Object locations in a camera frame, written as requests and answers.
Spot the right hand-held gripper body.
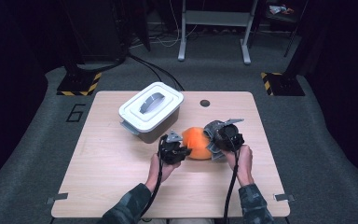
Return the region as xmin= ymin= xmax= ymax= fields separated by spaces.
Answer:
xmin=214 ymin=119 xmax=246 ymax=153

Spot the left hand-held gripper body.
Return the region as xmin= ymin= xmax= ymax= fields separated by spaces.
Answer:
xmin=158 ymin=130 xmax=193 ymax=165

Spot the orange plush toy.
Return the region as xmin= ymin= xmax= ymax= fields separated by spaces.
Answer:
xmin=181 ymin=126 xmax=213 ymax=161

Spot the grey fluffy cloth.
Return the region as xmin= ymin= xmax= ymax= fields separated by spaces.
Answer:
xmin=203 ymin=119 xmax=227 ymax=161

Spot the translucent brown storage box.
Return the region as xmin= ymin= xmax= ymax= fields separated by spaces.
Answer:
xmin=120 ymin=106 xmax=181 ymax=144

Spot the person's left hand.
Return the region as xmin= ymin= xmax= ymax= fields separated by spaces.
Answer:
xmin=145 ymin=153 xmax=181 ymax=192

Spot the person's right hand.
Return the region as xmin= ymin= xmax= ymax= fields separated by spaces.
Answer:
xmin=223 ymin=145 xmax=255 ymax=188

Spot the grey tape strip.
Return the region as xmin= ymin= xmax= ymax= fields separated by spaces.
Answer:
xmin=273 ymin=193 xmax=296 ymax=203
xmin=46 ymin=192 xmax=69 ymax=205

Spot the dark shelf rack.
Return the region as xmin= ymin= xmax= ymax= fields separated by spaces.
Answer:
xmin=262 ymin=0 xmax=309 ymax=32

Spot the small colourful item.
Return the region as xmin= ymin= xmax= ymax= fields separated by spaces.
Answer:
xmin=269 ymin=4 xmax=295 ymax=16

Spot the black cabinet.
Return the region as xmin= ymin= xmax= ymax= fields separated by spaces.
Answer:
xmin=60 ymin=0 xmax=129 ymax=63

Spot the left hand-held gripper cable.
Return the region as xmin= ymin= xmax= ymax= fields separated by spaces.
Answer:
xmin=141 ymin=134 xmax=169 ymax=218

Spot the hand-held gripper cable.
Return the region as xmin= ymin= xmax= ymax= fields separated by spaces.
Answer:
xmin=141 ymin=134 xmax=169 ymax=218
xmin=223 ymin=133 xmax=241 ymax=224

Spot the right hand-held gripper cable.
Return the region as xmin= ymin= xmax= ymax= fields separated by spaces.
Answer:
xmin=223 ymin=133 xmax=241 ymax=224

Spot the black yellow striped base plate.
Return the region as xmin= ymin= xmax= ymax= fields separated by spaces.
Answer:
xmin=260 ymin=72 xmax=306 ymax=97
xmin=56 ymin=72 xmax=103 ymax=97

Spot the black floor cable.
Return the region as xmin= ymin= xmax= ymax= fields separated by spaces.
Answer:
xmin=136 ymin=57 xmax=185 ymax=91
xmin=127 ymin=52 xmax=163 ymax=84

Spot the white cable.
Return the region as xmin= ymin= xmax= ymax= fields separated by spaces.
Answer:
xmin=155 ymin=0 xmax=200 ymax=49

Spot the white metal stand frame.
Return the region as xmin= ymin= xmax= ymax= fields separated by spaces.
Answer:
xmin=177 ymin=0 xmax=259 ymax=65

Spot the black stand post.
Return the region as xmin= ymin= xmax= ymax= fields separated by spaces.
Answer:
xmin=59 ymin=0 xmax=85 ymax=82

